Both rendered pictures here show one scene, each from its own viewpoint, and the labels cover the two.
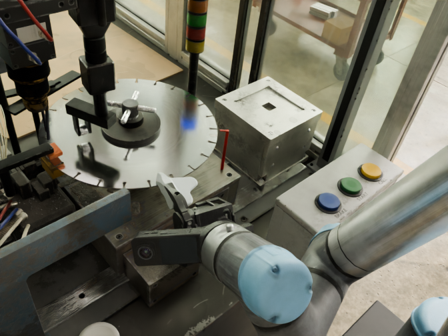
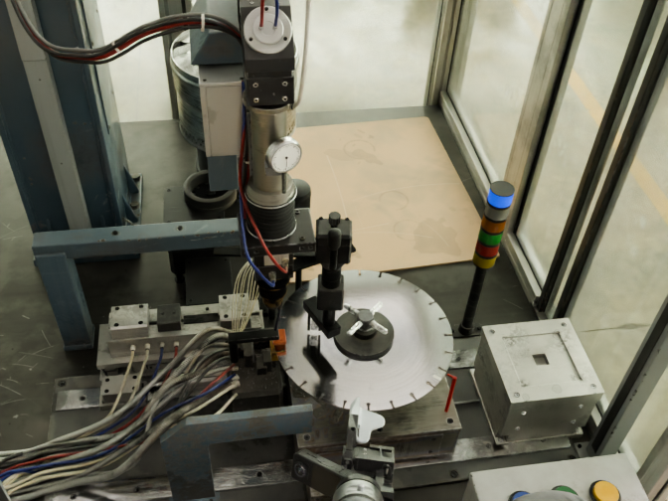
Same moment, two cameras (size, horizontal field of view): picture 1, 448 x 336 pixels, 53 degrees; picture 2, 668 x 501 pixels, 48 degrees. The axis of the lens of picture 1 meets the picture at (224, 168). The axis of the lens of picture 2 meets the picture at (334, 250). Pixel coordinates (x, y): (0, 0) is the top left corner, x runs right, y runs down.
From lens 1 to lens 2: 0.61 m
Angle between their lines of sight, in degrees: 26
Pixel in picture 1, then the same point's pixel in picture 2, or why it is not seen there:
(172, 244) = (322, 474)
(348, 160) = (588, 467)
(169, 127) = (399, 350)
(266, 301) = not seen: outside the picture
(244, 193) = (472, 444)
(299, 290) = not seen: outside the picture
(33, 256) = (217, 430)
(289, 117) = (556, 382)
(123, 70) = (427, 234)
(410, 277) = not seen: outside the picture
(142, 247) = (299, 464)
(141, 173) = (342, 391)
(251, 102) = (522, 345)
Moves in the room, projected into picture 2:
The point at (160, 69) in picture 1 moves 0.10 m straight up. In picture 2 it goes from (471, 247) to (479, 216)
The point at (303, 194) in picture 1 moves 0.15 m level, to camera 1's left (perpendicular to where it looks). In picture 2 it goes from (503, 482) to (427, 430)
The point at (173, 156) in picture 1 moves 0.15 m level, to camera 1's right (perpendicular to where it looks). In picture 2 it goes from (382, 384) to (455, 433)
